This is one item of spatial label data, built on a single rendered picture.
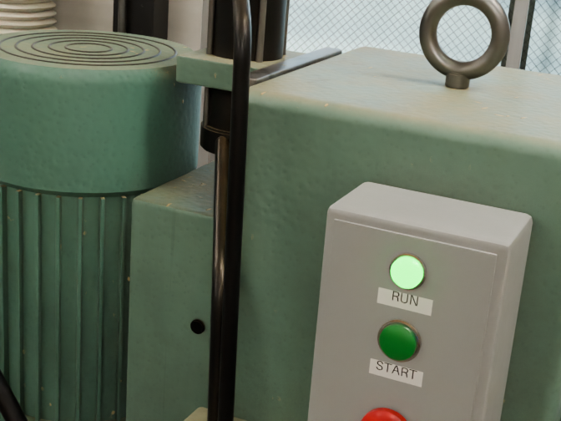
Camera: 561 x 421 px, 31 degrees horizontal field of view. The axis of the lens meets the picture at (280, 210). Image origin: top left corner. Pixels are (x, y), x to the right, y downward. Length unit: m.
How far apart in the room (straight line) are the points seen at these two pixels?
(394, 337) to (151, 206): 0.24
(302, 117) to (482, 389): 0.19
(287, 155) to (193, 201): 0.13
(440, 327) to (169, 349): 0.27
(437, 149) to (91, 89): 0.26
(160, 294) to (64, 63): 0.18
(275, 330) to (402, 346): 0.13
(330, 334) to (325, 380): 0.03
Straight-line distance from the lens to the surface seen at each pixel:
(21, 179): 0.76
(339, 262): 0.55
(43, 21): 2.20
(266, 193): 0.62
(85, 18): 2.29
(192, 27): 2.17
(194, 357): 0.74
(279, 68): 0.69
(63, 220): 0.76
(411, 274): 0.53
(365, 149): 0.59
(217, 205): 0.67
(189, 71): 0.71
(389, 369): 0.56
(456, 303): 0.53
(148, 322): 0.75
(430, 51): 0.68
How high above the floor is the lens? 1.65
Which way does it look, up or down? 19 degrees down
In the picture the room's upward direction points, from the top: 5 degrees clockwise
